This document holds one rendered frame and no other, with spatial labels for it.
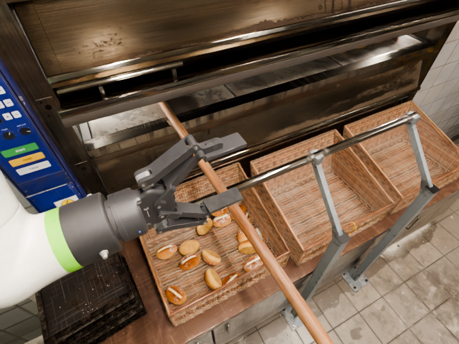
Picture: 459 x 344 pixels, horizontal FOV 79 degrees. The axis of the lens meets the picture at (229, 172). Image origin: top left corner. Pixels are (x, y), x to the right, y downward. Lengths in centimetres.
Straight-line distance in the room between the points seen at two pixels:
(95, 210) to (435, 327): 208
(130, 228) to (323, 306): 169
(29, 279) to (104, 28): 65
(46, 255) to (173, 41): 68
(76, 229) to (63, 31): 59
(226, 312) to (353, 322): 96
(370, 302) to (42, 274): 191
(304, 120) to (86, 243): 121
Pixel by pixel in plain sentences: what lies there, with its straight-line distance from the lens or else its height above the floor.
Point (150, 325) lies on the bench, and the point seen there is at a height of 58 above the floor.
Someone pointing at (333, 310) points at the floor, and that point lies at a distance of 201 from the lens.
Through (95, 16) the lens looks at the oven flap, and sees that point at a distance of 89.
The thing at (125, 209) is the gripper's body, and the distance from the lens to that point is 41.
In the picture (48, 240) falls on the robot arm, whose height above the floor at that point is 152.
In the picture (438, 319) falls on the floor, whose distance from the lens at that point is 228.
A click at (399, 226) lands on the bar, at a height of 68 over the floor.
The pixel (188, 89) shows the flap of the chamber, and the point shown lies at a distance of 84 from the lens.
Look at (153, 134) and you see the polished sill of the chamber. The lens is 108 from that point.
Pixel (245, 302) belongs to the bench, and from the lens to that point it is 132.
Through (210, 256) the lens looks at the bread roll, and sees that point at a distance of 131.
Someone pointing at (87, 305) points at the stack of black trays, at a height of 83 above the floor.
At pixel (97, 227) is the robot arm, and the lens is 41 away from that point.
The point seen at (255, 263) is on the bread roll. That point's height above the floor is 64.
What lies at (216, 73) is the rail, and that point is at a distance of 86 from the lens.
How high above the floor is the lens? 184
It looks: 48 degrees down
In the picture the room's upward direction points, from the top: straight up
